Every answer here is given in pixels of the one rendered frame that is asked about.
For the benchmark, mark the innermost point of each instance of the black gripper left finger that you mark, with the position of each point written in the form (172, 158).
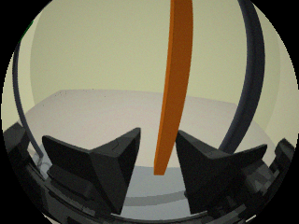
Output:
(109, 167)

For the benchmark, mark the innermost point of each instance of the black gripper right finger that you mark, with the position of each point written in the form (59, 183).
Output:
(207, 171)

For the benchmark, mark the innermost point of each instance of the orange handle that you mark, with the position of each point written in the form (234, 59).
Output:
(176, 78)

